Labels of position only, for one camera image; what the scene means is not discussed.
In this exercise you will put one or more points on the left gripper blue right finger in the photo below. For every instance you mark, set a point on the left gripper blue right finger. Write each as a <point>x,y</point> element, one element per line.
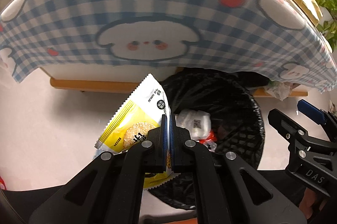
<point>171,138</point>

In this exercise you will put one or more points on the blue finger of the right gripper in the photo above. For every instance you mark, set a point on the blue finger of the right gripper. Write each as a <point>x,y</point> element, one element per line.
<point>311,112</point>
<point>287,127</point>

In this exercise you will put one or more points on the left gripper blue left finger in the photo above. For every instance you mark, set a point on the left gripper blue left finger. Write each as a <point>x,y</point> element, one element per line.
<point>163,135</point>

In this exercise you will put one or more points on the white pouch with tag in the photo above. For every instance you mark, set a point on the white pouch with tag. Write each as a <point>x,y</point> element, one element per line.
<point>198,123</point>

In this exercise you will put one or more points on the yellow snack packet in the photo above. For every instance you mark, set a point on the yellow snack packet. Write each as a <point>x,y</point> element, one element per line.
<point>140,112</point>

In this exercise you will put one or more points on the red plastic bag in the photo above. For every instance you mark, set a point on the red plastic bag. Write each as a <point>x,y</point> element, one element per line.
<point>210,141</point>

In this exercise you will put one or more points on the person right hand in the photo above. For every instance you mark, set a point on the person right hand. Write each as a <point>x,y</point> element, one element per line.
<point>310,199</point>

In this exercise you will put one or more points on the black bin with liner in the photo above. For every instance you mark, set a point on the black bin with liner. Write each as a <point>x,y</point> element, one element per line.
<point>236,118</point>

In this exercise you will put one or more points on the gold tissue pack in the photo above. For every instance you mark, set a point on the gold tissue pack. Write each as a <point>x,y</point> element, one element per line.
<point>311,9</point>

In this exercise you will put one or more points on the green potted plant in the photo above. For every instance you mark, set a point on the green potted plant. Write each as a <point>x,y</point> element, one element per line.
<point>327,24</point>

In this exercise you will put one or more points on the blue checked bear tablecloth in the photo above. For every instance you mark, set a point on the blue checked bear tablecloth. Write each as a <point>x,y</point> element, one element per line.
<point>269,37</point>

